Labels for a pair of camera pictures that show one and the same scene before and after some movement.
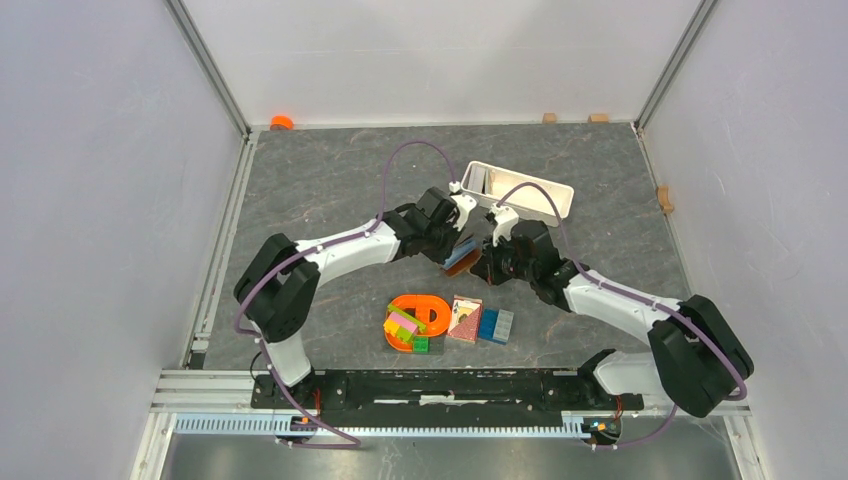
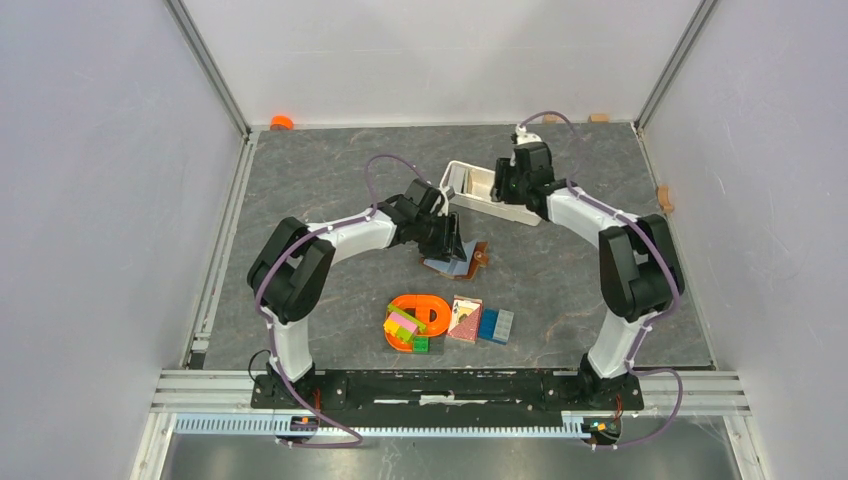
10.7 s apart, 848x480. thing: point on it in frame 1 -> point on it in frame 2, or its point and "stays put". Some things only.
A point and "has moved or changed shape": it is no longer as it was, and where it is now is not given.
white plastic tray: (491, 183) has moved or changed shape
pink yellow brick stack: (402, 324) stays put
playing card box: (465, 319) stays put
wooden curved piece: (663, 197) stays put
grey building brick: (503, 326) stays put
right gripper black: (486, 266) -> (501, 191)
